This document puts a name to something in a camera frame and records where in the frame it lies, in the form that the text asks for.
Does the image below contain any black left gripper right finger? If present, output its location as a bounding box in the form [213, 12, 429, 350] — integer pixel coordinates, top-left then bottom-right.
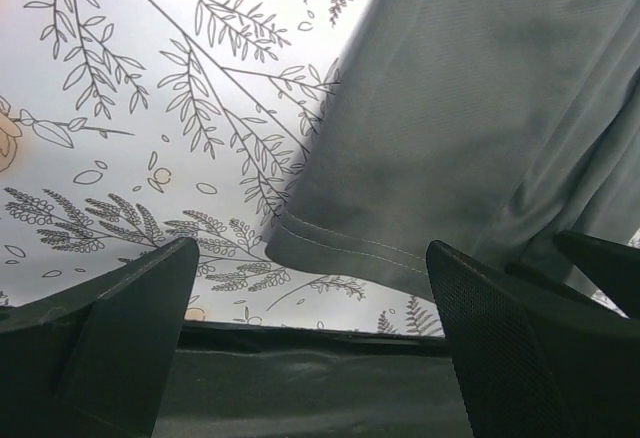
[426, 241, 639, 437]

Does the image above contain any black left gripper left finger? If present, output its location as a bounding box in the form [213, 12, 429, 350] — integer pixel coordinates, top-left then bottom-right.
[1, 238, 199, 437]

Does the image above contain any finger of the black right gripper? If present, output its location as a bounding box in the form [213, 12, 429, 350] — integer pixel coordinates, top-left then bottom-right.
[554, 231, 639, 318]

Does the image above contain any grey t shirt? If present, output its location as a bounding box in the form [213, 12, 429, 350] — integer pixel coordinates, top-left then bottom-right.
[266, 0, 639, 298]

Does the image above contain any floral patterned table mat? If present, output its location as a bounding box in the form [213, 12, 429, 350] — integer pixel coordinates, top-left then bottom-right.
[1, 0, 442, 336]

